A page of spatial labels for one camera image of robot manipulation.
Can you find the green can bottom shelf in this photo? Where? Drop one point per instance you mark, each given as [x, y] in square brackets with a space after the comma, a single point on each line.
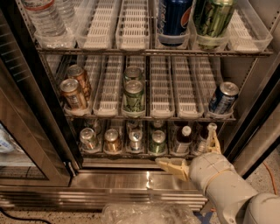
[157, 142]

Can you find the green can front middle shelf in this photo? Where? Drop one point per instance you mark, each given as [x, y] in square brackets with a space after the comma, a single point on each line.
[134, 96]

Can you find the silver green can bottom left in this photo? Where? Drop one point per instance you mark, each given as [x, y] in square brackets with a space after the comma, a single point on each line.
[88, 139]

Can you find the blue can middle shelf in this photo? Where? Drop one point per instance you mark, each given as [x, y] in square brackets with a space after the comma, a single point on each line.
[223, 98]

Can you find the open fridge door right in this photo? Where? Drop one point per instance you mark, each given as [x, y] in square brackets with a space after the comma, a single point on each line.
[255, 133]

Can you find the green can shelf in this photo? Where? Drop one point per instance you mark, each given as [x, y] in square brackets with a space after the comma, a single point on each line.
[157, 142]
[132, 73]
[134, 96]
[211, 19]

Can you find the gold can front middle shelf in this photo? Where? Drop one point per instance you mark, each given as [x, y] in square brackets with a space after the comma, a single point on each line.
[71, 90]

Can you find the glass fridge door left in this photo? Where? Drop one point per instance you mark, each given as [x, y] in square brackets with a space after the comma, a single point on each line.
[37, 156]

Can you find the silver can bottom shelf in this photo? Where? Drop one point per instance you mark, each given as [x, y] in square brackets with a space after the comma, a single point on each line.
[135, 140]

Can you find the clear plastic wrap bundle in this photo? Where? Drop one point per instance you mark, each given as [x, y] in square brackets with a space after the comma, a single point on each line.
[153, 213]

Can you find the blue Pepsi can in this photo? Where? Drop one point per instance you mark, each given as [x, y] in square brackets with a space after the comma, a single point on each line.
[172, 21]

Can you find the gold can shelf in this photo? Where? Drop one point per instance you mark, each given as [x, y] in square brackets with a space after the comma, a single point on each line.
[71, 90]
[81, 75]
[112, 141]

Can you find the gold can bottom shelf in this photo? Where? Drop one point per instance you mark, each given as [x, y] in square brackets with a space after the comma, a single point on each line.
[112, 141]

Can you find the green can rear middle shelf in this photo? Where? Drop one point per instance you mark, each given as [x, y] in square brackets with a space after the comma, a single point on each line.
[132, 73]

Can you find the stainless steel fridge cabinet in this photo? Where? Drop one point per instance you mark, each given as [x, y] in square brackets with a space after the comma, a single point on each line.
[105, 37]

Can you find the gold can rear middle shelf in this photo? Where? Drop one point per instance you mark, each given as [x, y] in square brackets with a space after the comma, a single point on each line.
[81, 75]

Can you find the green can top shelf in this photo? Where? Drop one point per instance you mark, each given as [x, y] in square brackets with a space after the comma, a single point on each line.
[211, 19]

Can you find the brown bottle white cap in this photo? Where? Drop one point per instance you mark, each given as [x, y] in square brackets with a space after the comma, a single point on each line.
[200, 146]
[183, 140]

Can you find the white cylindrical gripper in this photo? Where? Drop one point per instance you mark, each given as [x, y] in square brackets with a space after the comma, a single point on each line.
[209, 170]

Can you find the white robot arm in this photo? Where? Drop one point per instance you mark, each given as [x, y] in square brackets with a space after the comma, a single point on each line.
[263, 208]

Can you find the clear water bottle red label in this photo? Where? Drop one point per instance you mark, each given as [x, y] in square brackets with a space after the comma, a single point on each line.
[45, 17]

